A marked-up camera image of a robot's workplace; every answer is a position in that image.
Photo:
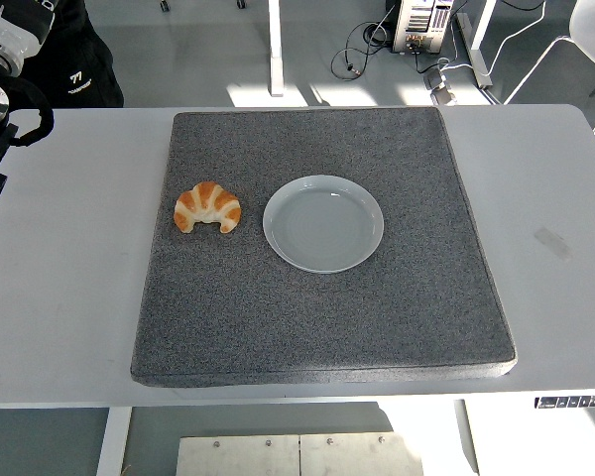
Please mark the grey metal plate with screws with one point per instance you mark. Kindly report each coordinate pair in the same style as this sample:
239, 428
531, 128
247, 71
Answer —
297, 456

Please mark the person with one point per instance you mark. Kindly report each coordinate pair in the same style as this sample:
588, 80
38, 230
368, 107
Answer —
84, 59

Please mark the round pale grey plate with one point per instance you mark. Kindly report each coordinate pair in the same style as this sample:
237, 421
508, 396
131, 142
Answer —
322, 225

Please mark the table height control panel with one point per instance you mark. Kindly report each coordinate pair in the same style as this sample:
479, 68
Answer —
575, 401

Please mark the white table leg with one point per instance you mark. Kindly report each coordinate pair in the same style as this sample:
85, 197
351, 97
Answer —
467, 441
113, 441

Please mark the white and black hand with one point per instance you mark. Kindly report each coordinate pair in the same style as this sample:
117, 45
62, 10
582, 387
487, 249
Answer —
10, 30

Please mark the grey foot pedal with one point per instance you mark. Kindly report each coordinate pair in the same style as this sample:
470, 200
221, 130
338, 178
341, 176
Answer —
439, 84

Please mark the white desk leg with foot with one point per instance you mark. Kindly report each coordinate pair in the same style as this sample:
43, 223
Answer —
476, 54

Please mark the golden brown croissant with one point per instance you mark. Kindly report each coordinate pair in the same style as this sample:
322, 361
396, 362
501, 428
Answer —
208, 201

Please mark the white chair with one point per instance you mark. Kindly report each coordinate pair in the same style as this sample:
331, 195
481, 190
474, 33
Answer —
590, 30

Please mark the grey speckled square mat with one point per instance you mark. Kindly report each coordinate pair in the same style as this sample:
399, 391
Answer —
327, 322

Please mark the silver computer tower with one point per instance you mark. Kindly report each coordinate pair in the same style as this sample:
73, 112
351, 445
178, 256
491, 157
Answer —
421, 25

